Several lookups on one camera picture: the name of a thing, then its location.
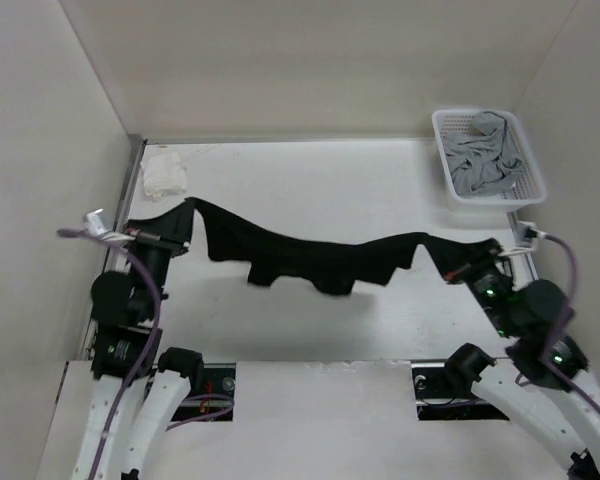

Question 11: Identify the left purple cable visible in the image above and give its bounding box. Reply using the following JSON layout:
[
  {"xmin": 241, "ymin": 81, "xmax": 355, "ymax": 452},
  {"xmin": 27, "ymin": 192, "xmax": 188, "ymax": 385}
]
[{"xmin": 57, "ymin": 227, "xmax": 236, "ymax": 480}]

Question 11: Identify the black tank top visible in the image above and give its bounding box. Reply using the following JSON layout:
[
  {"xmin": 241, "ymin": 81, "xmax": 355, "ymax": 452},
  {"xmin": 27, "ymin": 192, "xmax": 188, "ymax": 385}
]
[{"xmin": 126, "ymin": 197, "xmax": 502, "ymax": 297}]

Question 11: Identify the grey tank top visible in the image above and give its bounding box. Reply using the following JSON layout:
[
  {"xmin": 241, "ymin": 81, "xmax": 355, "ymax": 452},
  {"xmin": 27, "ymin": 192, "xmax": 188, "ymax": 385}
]
[{"xmin": 442, "ymin": 111, "xmax": 524, "ymax": 197}]

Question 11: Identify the folded white tank top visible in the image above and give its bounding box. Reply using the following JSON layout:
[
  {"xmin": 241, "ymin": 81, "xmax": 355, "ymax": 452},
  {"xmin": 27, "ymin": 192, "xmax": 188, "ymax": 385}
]
[{"xmin": 140, "ymin": 152, "xmax": 187, "ymax": 201}]

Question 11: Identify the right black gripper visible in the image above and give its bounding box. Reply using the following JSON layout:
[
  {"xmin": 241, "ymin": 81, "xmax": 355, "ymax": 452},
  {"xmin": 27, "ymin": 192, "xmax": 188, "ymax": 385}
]
[{"xmin": 419, "ymin": 232, "xmax": 517, "ymax": 335}]

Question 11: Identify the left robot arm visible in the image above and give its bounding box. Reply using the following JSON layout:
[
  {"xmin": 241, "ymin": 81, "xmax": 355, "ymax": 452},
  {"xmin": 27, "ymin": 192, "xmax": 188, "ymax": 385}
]
[{"xmin": 72, "ymin": 226, "xmax": 205, "ymax": 479}]

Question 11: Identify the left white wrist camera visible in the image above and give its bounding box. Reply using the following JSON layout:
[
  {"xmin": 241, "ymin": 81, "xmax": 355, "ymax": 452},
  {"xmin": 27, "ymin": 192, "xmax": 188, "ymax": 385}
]
[{"xmin": 83, "ymin": 209, "xmax": 114, "ymax": 238}]

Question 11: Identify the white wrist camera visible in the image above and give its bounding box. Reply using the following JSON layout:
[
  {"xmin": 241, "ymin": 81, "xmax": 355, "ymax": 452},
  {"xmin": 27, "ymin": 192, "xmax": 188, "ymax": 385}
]
[
  {"xmin": 83, "ymin": 209, "xmax": 114, "ymax": 238},
  {"xmin": 502, "ymin": 221, "xmax": 548, "ymax": 257}
]

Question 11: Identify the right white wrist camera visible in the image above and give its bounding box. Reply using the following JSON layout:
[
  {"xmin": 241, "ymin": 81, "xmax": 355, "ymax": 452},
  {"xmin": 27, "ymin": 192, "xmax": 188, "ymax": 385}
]
[{"xmin": 502, "ymin": 221, "xmax": 548, "ymax": 257}]

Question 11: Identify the white plastic basket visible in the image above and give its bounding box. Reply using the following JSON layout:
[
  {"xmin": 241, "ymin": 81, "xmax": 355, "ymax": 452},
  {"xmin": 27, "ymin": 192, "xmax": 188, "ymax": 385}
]
[{"xmin": 431, "ymin": 108, "xmax": 547, "ymax": 214}]

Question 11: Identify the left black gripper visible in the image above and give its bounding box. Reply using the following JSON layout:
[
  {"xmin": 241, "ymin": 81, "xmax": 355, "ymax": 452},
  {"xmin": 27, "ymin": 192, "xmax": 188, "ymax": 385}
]
[{"xmin": 122, "ymin": 198, "xmax": 198, "ymax": 317}]

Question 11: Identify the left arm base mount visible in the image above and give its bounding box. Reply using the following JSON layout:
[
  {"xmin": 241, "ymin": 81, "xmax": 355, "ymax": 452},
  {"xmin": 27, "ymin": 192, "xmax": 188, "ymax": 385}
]
[{"xmin": 172, "ymin": 363, "xmax": 237, "ymax": 422}]

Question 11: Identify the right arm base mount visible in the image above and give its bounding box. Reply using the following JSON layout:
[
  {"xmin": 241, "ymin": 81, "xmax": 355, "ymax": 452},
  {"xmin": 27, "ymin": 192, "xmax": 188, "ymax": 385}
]
[{"xmin": 411, "ymin": 362, "xmax": 508, "ymax": 422}]

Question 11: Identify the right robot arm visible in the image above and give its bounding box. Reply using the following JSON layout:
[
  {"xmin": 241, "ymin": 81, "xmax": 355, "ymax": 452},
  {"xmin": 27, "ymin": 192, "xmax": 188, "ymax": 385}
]
[{"xmin": 443, "ymin": 235, "xmax": 600, "ymax": 479}]

